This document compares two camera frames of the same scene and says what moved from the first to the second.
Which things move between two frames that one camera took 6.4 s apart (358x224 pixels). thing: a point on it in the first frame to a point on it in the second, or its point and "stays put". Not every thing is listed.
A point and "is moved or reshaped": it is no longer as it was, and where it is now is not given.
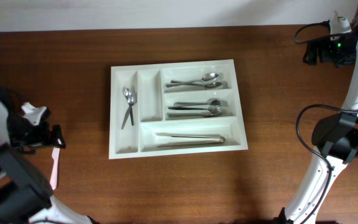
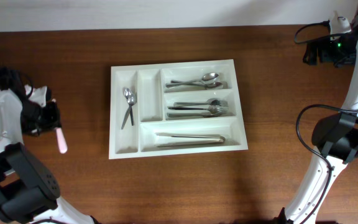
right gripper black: x=325 y=55 stays put
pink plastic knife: x=55 y=154 is moved or reshaped
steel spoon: x=208 y=85 stays put
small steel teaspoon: x=131 y=100 stays put
